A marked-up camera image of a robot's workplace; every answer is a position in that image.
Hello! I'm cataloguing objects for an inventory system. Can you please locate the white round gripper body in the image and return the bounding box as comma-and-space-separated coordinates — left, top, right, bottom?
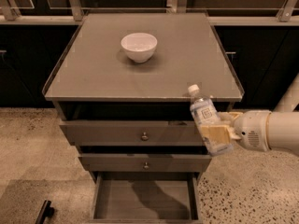
234, 110, 271, 152

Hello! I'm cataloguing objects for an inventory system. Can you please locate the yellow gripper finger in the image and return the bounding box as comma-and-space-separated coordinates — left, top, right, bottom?
219, 111, 243, 125
200, 125, 241, 144

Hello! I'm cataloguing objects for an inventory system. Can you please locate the clear blue plastic bottle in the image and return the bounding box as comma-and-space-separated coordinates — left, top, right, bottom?
188, 84, 233, 156

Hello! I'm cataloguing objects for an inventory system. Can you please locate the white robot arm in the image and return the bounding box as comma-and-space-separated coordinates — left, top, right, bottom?
199, 110, 299, 156

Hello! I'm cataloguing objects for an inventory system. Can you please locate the grey drawer cabinet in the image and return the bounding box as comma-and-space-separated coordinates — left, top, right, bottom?
42, 12, 246, 224

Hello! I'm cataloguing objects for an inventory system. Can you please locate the grey open bottom drawer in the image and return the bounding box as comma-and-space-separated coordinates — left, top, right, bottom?
89, 172, 203, 224

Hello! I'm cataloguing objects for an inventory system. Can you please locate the grey top drawer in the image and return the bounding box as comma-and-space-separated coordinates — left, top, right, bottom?
60, 120, 204, 147

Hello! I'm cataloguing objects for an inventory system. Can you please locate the grey middle drawer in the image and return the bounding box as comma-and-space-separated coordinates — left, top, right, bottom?
78, 154, 211, 173

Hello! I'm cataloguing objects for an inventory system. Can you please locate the white ceramic bowl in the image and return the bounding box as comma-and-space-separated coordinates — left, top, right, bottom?
121, 33, 158, 63

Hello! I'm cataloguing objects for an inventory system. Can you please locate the black object on floor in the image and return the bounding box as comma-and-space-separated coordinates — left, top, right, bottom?
35, 200, 55, 224

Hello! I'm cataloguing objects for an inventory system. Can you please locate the metal railing frame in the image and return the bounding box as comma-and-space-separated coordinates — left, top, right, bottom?
0, 0, 299, 26

